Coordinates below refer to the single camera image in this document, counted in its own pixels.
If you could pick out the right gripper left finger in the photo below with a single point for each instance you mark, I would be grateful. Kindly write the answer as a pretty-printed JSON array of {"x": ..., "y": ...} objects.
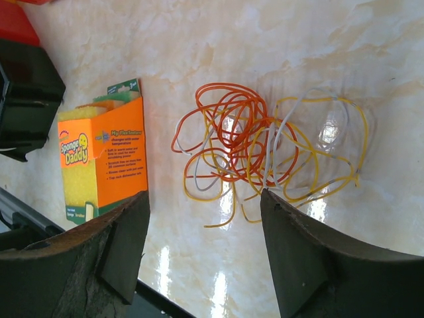
[{"x": 90, "y": 270}]

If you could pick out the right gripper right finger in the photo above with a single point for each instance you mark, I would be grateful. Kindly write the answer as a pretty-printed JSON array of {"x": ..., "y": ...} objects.
[{"x": 319, "y": 271}]

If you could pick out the sponge daddy package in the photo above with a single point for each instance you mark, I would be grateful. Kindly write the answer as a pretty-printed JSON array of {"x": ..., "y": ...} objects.
[{"x": 102, "y": 148}]

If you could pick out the black plastic bin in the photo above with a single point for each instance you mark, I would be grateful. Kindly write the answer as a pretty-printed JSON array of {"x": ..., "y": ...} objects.
[{"x": 31, "y": 93}]

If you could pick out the red plastic bin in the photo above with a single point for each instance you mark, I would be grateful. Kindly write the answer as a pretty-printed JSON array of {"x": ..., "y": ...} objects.
[{"x": 15, "y": 25}]

